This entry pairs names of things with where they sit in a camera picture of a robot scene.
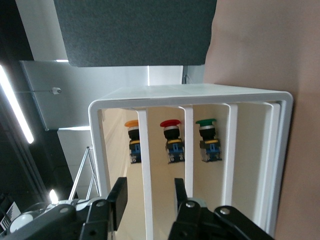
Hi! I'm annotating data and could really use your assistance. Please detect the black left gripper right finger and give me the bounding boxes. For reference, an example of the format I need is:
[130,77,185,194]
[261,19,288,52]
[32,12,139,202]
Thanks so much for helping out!
[167,177,201,240]

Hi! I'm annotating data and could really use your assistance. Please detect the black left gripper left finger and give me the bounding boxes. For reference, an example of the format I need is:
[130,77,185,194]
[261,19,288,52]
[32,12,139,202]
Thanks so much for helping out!
[79,177,128,240]

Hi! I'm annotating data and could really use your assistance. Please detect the yellow push button switch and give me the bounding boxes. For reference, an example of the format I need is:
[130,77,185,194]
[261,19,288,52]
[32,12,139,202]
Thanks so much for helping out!
[124,119,141,165]

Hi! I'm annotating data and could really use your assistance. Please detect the white drawer cabinet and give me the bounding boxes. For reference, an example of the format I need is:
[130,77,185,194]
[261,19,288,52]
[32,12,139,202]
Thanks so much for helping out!
[87,83,294,240]

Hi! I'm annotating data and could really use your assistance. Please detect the metal tripod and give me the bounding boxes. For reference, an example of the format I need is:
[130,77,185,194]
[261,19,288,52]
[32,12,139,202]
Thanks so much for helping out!
[67,145,101,201]

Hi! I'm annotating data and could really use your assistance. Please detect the small ceiling light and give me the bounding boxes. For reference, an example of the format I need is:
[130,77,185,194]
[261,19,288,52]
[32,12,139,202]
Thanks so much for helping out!
[48,189,59,204]

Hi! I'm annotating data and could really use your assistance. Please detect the long ceiling light strip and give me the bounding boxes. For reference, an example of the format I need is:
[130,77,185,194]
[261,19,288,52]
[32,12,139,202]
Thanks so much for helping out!
[0,63,35,145]

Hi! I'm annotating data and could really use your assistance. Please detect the dark grey acoustic panel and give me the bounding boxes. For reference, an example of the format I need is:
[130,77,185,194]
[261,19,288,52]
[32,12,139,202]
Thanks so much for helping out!
[53,0,218,68]

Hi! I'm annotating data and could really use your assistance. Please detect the red push button switch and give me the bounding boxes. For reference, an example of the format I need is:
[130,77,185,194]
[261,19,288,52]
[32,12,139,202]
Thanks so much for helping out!
[159,119,186,165]

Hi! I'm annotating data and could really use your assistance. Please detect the green push button switch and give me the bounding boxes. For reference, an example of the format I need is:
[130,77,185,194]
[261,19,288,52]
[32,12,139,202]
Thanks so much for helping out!
[195,118,223,163]

